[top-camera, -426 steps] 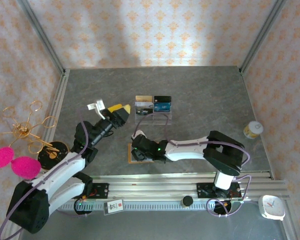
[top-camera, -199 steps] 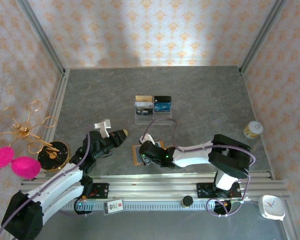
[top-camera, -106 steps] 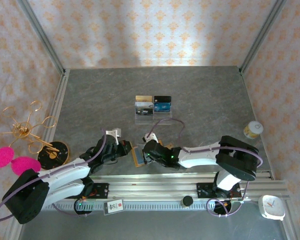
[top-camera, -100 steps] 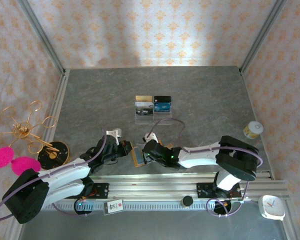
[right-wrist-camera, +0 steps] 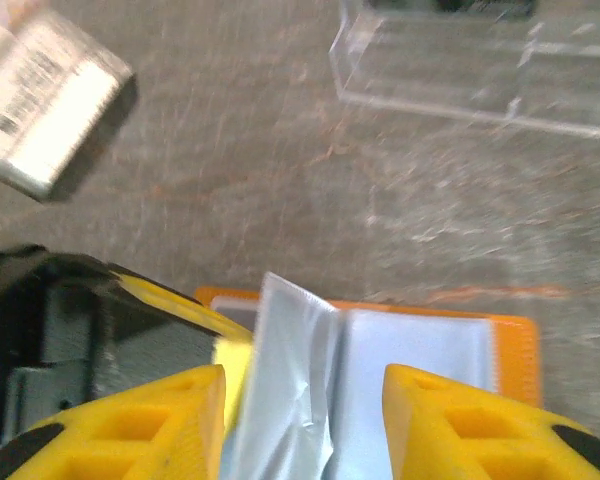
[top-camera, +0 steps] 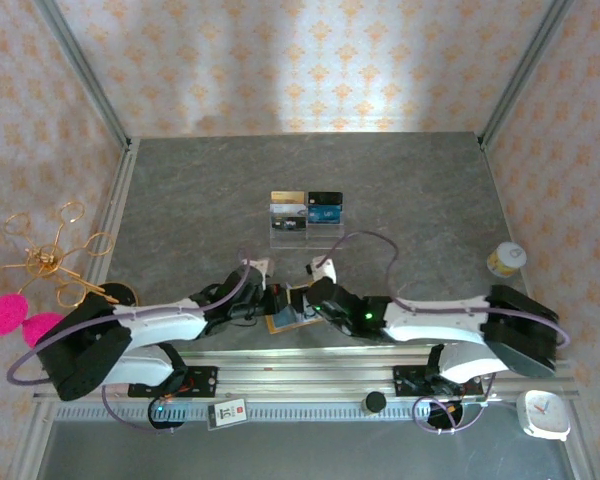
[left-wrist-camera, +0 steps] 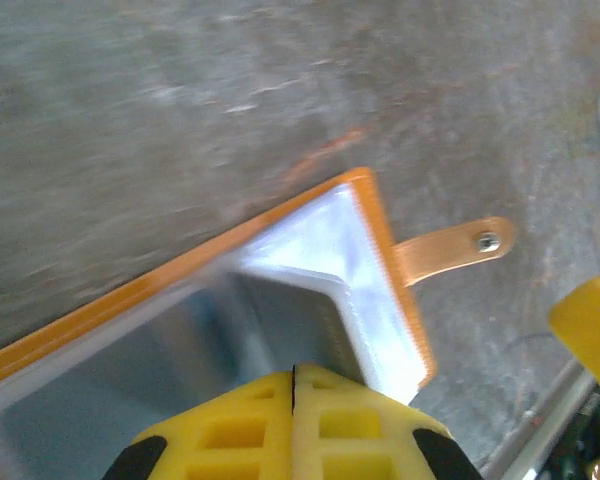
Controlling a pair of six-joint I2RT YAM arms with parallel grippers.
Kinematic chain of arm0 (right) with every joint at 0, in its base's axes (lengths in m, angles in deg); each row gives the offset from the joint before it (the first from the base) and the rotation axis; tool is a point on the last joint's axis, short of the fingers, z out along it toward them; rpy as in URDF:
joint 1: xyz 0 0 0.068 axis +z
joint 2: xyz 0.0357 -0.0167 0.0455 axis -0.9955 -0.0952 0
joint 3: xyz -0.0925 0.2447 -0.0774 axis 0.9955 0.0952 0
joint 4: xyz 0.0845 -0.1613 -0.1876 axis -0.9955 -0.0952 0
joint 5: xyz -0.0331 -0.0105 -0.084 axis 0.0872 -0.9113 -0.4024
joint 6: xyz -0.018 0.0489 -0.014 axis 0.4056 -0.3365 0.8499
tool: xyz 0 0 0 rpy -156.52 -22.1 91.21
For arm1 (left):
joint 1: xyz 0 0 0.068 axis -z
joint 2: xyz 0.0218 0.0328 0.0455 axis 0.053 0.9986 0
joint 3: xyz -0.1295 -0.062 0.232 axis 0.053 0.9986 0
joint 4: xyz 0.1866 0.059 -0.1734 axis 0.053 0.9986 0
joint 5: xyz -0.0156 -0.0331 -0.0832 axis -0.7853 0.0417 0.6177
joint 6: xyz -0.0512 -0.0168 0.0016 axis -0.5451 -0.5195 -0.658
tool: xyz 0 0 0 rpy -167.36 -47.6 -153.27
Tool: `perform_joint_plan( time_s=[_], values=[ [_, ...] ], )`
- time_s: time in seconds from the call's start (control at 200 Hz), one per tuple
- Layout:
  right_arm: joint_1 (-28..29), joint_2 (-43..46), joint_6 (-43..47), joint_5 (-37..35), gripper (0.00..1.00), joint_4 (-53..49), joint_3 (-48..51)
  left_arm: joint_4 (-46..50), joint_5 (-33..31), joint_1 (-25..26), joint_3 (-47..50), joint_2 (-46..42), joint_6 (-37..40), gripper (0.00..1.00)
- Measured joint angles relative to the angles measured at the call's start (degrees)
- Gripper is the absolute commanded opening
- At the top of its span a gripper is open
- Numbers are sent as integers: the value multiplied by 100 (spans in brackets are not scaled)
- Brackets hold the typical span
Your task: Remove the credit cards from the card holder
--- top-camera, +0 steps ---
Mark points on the orange leather card holder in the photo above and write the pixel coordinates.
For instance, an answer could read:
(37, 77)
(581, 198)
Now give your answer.
(280, 328)

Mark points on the black card gold pattern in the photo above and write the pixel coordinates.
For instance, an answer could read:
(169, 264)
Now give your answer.
(289, 224)

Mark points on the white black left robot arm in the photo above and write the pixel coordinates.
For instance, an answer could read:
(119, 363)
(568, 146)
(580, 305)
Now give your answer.
(160, 320)

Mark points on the clear acrylic card stand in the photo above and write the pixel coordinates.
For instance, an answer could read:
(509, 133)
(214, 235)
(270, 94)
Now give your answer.
(325, 237)

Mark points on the white silver card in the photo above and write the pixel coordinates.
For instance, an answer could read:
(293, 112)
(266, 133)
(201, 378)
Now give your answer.
(287, 209)

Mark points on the black card gold vip print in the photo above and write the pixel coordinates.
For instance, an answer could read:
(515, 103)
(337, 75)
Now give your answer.
(326, 198)

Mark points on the black round knob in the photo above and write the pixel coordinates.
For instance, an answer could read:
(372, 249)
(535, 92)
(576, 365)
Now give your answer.
(375, 402)

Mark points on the white number tag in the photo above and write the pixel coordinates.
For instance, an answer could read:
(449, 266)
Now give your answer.
(227, 414)

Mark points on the black gold round base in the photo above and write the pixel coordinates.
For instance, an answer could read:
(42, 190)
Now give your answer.
(125, 295)

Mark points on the black round grommet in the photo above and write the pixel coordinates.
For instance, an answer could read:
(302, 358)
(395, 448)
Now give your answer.
(437, 415)
(162, 425)

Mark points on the small yellow-labelled jar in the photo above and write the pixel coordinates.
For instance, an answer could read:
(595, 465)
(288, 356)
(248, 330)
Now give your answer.
(506, 260)

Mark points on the pink fuzzy ball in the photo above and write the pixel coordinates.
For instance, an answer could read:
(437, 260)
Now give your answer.
(42, 330)
(5, 315)

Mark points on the white square clock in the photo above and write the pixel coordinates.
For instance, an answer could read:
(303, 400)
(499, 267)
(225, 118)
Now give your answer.
(544, 415)

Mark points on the aluminium mounting rail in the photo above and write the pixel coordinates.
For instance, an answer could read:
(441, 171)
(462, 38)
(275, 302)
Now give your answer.
(305, 372)

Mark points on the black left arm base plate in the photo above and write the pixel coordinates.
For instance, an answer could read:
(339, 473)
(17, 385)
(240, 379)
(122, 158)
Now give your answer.
(205, 382)

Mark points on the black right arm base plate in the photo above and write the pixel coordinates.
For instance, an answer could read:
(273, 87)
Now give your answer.
(405, 380)

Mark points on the aluminium side rail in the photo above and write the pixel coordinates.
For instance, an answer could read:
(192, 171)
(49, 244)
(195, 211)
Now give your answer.
(120, 200)

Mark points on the grey aluminium corner post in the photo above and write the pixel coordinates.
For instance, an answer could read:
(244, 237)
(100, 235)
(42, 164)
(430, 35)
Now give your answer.
(87, 75)
(525, 75)

